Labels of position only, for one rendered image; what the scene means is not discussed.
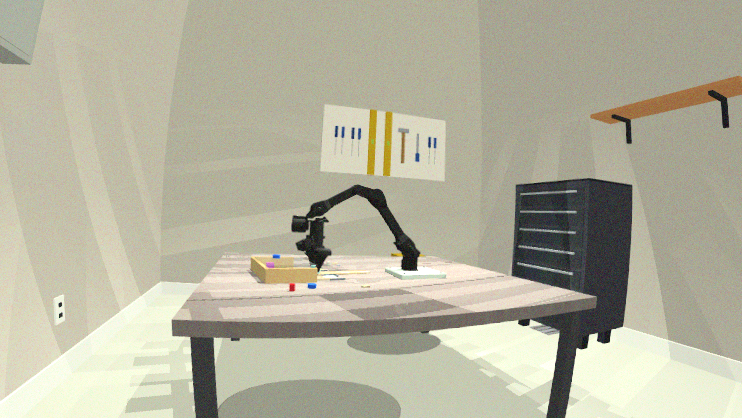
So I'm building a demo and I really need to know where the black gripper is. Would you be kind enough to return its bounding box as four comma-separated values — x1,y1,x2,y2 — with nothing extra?
303,233,331,272

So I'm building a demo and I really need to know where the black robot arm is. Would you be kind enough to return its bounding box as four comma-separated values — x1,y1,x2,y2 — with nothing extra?
291,184,420,271

